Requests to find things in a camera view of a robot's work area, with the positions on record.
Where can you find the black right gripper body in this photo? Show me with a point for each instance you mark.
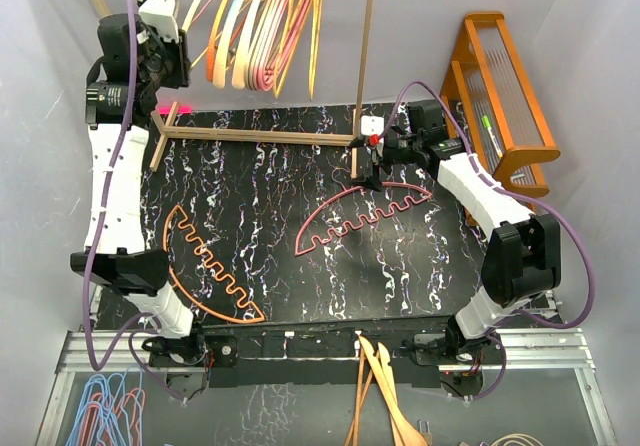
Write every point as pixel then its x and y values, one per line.
pixel 394 152

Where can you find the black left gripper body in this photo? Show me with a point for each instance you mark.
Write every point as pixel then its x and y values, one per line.
pixel 168 63

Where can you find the pink plastic hanger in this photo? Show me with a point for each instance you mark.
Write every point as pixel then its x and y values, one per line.
pixel 273 43
pixel 283 27

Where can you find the yellow velvet hanger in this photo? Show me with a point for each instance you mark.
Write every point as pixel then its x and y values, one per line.
pixel 298 12
pixel 314 47

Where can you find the orange wavy wire hanger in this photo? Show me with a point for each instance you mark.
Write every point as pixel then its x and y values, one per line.
pixel 232 289

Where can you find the teal thin hanger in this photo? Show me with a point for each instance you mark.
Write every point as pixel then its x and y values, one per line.
pixel 232 19

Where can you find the orange thin hanger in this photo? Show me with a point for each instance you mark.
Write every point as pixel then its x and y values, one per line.
pixel 212 44

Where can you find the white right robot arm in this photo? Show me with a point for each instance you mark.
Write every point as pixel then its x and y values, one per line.
pixel 522 258

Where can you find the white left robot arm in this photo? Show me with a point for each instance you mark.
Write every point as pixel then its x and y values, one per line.
pixel 120 107

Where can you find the wooden hangers on floor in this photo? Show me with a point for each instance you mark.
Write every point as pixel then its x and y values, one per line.
pixel 374 367

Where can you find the green white marker pen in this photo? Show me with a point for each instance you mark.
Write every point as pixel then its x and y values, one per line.
pixel 492 137

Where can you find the orange wooden shelf rack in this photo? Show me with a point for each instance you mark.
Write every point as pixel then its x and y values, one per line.
pixel 486 76

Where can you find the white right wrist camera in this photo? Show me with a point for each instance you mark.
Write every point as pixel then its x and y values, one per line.
pixel 371 130

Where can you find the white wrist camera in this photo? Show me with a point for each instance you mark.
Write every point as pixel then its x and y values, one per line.
pixel 160 8
pixel 371 130

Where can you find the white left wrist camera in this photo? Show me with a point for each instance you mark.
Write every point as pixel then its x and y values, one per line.
pixel 160 8

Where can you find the wooden clothes rack frame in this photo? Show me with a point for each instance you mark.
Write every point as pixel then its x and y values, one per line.
pixel 168 130

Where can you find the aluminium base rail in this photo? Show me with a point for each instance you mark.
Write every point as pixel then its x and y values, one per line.
pixel 540 348

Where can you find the blue wire hangers pile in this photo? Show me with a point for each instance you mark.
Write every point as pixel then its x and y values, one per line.
pixel 110 411

